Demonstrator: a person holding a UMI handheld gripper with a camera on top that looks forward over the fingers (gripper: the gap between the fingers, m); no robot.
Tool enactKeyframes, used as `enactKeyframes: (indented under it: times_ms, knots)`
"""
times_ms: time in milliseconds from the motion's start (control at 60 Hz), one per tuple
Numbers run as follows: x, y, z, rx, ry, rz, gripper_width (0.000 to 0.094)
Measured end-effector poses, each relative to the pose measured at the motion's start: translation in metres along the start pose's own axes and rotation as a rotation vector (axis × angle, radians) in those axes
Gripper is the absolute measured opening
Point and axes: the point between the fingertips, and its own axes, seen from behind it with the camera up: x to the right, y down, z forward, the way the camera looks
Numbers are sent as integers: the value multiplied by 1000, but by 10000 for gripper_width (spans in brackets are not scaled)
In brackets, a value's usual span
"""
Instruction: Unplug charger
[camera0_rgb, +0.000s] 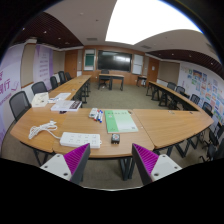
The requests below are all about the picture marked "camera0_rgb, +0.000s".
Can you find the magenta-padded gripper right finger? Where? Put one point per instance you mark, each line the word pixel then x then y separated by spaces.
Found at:
pixel 148 161

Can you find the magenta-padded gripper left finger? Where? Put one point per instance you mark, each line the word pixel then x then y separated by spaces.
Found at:
pixel 75 160

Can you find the black charger block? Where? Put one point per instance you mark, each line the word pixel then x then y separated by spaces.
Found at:
pixel 115 138

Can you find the white power strip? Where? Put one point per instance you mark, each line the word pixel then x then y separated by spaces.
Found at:
pixel 80 140

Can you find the green and white booklet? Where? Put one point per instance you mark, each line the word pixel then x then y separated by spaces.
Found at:
pixel 120 121

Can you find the red whiteboard marker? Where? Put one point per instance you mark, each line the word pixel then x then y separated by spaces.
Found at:
pixel 96 116

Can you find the thick white book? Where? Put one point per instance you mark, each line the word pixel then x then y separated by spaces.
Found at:
pixel 65 105

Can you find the white paper sheets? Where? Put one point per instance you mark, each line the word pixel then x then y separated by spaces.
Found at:
pixel 61 96

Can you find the long wooden table row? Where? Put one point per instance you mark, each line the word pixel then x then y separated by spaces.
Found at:
pixel 175 96

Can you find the group of black chairs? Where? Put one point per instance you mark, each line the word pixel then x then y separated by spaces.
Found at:
pixel 195 99

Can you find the black mesh office chair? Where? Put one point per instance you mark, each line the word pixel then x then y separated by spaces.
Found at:
pixel 39 87
pixel 19 104

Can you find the row of black office chairs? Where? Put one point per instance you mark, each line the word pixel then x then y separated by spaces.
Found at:
pixel 61 77

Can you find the small wooden side table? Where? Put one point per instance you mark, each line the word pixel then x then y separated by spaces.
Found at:
pixel 141 78

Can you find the black desk chair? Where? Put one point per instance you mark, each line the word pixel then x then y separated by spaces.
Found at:
pixel 104 80

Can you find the wooden desk with black legs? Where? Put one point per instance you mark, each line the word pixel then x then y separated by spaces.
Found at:
pixel 111 75

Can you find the orange wooden door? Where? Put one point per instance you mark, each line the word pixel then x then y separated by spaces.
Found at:
pixel 153 69
pixel 71 63

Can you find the bright ceiling light panel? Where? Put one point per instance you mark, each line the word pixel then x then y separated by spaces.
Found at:
pixel 150 20

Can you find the colourful wall poster display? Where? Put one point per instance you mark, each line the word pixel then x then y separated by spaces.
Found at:
pixel 208 90

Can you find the white wall board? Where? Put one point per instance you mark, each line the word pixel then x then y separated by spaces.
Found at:
pixel 138 64

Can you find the narrow purple wall banner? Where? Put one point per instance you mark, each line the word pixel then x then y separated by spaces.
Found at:
pixel 43 65

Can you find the large purple wall banner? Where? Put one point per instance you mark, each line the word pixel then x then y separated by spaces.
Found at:
pixel 10 83

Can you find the green framed wall board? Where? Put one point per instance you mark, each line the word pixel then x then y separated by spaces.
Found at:
pixel 89 60

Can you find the large black wall screen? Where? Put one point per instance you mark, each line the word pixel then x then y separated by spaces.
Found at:
pixel 114 60

